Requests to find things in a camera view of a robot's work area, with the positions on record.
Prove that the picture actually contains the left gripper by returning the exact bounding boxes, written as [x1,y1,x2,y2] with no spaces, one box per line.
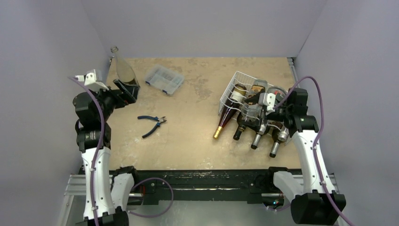
[88,79,139,122]

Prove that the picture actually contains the round clear bottle silver cap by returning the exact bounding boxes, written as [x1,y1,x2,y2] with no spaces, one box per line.
[251,86,287,150]

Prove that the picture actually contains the tall clear glass bottle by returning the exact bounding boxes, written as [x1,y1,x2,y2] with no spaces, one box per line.
[110,46,140,87]

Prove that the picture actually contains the square bottle gold black cap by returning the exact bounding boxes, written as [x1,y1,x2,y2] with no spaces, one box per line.
[246,80,268,99]

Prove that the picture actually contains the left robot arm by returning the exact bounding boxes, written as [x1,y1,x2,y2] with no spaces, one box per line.
[72,79,140,226]

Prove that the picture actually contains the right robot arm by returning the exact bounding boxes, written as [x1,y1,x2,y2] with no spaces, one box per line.
[241,87,346,226]

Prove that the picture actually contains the dark bottle black cap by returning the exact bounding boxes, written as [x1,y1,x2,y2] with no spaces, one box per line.
[233,113,247,141]

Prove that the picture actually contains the amber bottle gold foil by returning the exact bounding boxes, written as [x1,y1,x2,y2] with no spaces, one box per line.
[213,83,247,139]

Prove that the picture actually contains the clear plastic compartment box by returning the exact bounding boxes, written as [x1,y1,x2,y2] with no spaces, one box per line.
[145,65,185,96]

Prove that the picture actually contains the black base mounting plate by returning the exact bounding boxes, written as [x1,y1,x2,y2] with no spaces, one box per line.
[78,168,303,207]

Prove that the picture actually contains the white wire wine rack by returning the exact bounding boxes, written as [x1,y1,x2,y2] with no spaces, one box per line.
[213,72,287,149]

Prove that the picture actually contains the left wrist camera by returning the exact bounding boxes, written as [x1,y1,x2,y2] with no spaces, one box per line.
[74,69,109,92]

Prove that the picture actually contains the blue handled pliers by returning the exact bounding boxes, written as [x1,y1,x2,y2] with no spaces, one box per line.
[137,115,168,139]

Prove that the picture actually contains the aluminium frame rail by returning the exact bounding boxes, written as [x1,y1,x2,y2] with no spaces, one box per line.
[56,174,114,226]

